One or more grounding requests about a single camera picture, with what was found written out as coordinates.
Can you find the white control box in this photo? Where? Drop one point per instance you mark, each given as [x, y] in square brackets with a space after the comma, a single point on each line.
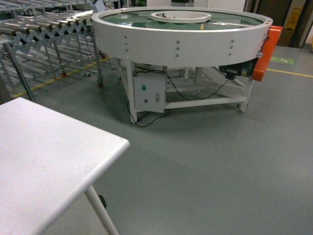
[150, 91]

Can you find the round white rotary table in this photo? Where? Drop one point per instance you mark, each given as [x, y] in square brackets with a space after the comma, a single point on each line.
[230, 37]

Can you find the white table leg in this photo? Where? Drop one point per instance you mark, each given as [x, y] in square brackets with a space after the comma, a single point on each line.
[100, 210]

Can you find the expandable roller conveyor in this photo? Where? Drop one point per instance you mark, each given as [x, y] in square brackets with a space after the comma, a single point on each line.
[42, 39]

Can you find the orange motor cover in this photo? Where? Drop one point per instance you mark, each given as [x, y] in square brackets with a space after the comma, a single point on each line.
[267, 50]

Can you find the yellow wet floor sign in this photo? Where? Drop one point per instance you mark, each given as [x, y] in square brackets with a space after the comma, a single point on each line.
[293, 18]

